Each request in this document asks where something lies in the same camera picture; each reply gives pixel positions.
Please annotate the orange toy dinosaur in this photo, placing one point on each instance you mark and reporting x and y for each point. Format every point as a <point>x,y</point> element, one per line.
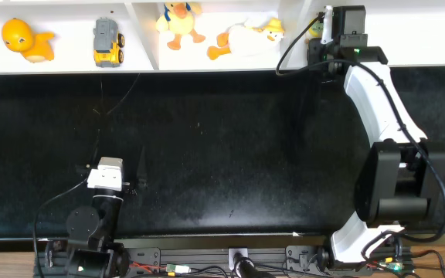
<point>23,38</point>

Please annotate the white shelf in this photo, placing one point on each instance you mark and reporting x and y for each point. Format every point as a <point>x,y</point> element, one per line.
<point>72,46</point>

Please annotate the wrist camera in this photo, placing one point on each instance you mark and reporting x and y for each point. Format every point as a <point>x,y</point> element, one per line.
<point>327,23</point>
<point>106,173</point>

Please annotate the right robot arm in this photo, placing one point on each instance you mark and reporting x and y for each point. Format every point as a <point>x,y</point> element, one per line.
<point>373,104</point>

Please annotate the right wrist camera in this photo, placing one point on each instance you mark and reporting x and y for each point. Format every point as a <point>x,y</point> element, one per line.
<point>327,23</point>

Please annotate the mounting rail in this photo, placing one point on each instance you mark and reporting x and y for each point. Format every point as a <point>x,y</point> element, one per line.
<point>207,258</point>

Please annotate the white plush duck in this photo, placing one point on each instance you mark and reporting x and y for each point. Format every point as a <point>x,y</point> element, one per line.
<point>249,40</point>

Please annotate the yellow plush duck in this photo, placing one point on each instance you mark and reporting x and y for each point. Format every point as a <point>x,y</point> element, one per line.
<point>181,23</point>

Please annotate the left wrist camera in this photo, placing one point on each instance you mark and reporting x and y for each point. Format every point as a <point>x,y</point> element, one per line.
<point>106,173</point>

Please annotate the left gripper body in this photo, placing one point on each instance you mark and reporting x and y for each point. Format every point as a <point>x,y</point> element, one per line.
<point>130,187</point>

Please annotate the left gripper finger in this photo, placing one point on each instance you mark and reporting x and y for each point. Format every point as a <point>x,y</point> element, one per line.
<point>142,173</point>

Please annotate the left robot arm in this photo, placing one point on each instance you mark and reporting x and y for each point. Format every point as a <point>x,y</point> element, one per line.
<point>87,224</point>

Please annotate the grey and yellow toy truck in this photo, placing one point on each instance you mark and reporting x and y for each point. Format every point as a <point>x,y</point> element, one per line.
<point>107,42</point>

